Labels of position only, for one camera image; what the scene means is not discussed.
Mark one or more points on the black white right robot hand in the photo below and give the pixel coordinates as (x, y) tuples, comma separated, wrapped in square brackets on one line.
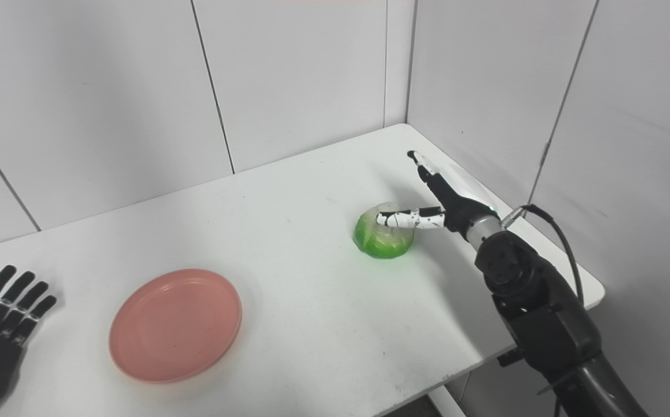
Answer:
[(462, 211)]

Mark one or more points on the green white cabbage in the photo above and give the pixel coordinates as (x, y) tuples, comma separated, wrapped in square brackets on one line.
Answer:
[(384, 243)]

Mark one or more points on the pink round plate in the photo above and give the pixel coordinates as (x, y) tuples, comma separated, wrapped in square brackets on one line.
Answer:
[(175, 324)]

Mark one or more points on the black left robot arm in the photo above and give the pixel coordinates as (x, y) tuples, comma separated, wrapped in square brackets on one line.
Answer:
[(549, 324)]

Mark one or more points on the white table foot bar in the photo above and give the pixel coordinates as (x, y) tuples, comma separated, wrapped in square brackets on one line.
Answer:
[(447, 402)]

